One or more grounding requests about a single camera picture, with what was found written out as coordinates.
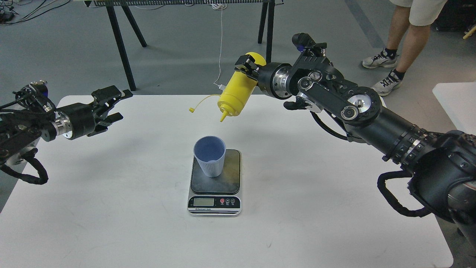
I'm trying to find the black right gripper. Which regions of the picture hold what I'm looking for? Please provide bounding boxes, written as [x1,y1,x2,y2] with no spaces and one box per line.
[234,54,292,100]

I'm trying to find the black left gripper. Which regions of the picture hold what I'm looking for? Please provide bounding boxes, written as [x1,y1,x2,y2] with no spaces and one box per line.
[56,85,133,140]

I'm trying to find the yellow squeeze bottle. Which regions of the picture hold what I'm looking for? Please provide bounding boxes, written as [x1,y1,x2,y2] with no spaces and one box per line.
[189,70,257,122]

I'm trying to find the blue plastic cup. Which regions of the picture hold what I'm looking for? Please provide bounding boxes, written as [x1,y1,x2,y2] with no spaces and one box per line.
[193,136,226,178]

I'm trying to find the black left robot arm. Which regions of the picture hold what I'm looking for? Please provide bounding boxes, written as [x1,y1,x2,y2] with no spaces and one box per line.
[1,80,133,165]

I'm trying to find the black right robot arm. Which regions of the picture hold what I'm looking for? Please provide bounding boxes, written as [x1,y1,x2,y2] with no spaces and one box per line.
[235,33,476,246]

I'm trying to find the digital kitchen scale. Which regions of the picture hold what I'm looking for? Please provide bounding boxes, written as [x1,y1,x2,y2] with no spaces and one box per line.
[187,149,242,217]

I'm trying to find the black trestle table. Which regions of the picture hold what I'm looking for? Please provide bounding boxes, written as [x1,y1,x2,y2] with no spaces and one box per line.
[83,0,282,95]

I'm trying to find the white grey sneaker far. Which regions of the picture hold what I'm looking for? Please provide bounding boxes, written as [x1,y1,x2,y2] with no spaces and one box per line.
[361,48,398,69]

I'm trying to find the white grey sneaker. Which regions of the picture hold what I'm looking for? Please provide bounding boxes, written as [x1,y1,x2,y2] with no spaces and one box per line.
[371,69,405,96]
[361,48,398,69]

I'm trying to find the white grey sneaker near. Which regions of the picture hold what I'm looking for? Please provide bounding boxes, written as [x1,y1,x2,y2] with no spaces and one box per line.
[371,69,405,96]

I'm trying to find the person legs beige shorts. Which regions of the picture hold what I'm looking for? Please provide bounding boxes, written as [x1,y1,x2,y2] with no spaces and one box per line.
[386,0,447,73]

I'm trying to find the white side table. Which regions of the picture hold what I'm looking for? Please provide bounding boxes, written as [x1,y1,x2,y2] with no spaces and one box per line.
[433,82,476,135]

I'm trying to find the white hanging cable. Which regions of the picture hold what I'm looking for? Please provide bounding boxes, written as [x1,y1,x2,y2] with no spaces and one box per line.
[213,2,227,92]

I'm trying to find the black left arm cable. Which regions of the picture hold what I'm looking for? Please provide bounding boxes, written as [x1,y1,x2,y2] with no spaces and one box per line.
[0,147,49,185]

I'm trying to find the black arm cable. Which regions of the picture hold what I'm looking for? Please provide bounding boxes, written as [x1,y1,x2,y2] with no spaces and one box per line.
[0,147,49,185]
[377,170,434,218]

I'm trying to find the floor cables top left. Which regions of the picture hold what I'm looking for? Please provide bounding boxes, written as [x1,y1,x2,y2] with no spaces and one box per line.
[0,0,71,26]

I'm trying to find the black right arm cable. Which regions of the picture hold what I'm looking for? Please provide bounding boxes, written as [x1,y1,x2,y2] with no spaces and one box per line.
[377,170,434,218]

